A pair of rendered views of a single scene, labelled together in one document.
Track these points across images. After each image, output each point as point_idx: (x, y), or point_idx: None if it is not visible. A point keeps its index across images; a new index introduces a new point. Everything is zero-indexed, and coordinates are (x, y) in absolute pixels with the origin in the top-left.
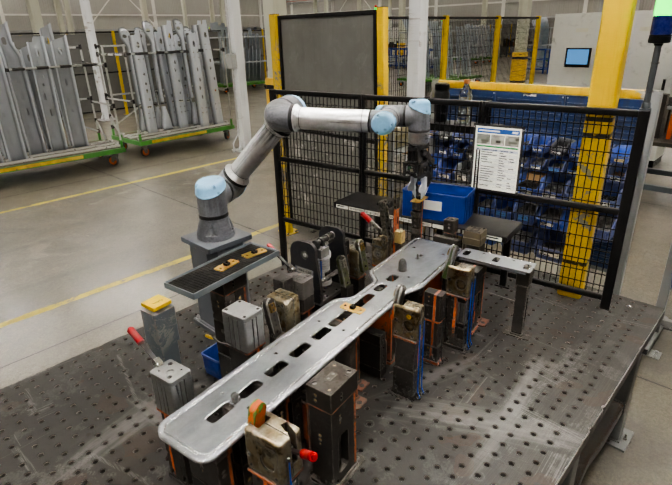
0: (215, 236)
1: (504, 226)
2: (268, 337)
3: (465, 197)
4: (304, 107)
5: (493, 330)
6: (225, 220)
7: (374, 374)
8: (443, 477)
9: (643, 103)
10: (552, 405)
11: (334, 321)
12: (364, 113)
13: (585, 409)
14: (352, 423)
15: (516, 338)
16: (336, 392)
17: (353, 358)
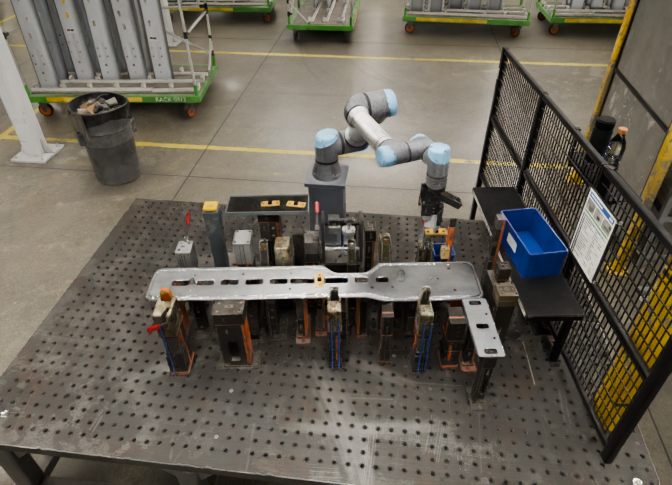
0: (317, 175)
1: (554, 306)
2: None
3: (530, 254)
4: (361, 112)
5: (464, 380)
6: (328, 167)
7: None
8: (270, 413)
9: None
10: (393, 454)
11: (300, 280)
12: (379, 140)
13: (407, 479)
14: (242, 341)
15: (467, 400)
16: (218, 315)
17: (300, 311)
